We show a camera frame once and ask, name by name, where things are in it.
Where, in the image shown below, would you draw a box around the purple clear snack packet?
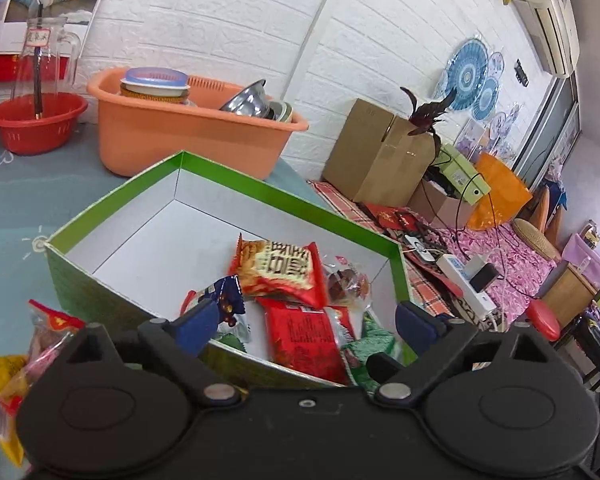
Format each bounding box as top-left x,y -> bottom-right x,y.
181,275 -> 252,345

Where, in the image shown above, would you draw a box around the plaid cloth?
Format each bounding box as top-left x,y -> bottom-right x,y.
307,180 -> 487,332

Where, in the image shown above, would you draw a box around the large red noodle packet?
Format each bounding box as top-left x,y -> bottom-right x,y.
256,297 -> 357,387

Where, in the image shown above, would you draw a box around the round woven cushion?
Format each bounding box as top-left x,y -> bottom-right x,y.
512,217 -> 561,262

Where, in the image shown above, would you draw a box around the green cardboard box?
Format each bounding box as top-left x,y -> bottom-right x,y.
44,150 -> 412,392

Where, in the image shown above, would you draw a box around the small cardboard box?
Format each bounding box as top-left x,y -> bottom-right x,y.
407,177 -> 477,231

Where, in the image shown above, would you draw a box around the large cardboard box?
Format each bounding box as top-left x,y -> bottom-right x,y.
321,98 -> 434,206

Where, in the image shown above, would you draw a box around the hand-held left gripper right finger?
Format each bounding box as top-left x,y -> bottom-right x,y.
366,301 -> 576,404

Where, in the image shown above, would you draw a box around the dark long spoon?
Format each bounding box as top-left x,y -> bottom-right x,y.
32,5 -> 44,119

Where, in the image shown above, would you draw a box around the red plastic basket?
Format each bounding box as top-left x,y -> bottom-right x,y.
0,92 -> 89,156

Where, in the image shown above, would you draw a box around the glass pitcher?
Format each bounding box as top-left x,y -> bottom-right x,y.
10,16 -> 82,111

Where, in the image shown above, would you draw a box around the clear brown pastry packet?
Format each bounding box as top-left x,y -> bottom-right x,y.
324,255 -> 372,307

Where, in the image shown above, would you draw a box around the red clear candy packet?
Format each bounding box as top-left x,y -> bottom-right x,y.
27,300 -> 87,377

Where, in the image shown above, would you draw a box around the white power strip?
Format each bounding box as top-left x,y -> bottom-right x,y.
437,254 -> 499,322

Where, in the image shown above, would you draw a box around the black charger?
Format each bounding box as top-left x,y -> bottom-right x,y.
468,262 -> 500,294

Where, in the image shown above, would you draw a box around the blue plastic lid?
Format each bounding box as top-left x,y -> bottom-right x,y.
120,67 -> 190,92

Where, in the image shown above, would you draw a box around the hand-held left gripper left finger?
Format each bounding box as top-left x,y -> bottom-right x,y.
55,299 -> 242,407

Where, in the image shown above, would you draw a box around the red round stool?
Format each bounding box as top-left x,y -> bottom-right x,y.
525,299 -> 562,342

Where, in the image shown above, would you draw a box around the orange plastic basin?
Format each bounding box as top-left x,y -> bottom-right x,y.
86,67 -> 310,182

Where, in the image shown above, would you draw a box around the wooden cabinet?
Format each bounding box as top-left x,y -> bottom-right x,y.
539,262 -> 600,332

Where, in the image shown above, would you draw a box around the patterned ceramic bowl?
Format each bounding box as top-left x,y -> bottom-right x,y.
119,82 -> 191,107

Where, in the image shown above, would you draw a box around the orange plastic bag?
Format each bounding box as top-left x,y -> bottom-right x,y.
467,152 -> 534,232

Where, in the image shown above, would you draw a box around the light green box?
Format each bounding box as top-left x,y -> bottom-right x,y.
432,144 -> 492,206

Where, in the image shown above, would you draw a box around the green snack packet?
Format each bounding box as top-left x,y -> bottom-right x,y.
340,310 -> 407,392

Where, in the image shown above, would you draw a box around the red gift box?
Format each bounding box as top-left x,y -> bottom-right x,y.
0,52 -> 79,84

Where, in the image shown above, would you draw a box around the grey framed window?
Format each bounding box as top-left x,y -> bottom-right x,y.
510,75 -> 584,192

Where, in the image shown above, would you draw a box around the yellow snack packet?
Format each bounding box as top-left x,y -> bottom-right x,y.
0,355 -> 29,396

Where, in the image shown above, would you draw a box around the steel bowl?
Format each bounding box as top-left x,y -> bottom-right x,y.
218,79 -> 272,120

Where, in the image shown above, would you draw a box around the purple leaf plant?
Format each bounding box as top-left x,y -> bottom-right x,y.
400,86 -> 459,162

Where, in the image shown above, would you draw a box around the large blue paper fan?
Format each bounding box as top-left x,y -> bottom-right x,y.
447,38 -> 491,112

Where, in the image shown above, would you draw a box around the pale green ceramic bowl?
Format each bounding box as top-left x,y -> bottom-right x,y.
267,101 -> 295,124

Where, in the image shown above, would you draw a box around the white air conditioner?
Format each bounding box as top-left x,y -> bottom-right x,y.
514,0 -> 581,79

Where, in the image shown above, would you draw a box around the orange-red snack packet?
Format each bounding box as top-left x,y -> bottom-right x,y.
229,234 -> 329,310

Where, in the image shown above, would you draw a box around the pink floral cloth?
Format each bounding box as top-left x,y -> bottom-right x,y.
430,217 -> 564,334

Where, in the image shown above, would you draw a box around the red envelopes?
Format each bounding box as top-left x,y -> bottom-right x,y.
367,204 -> 424,234

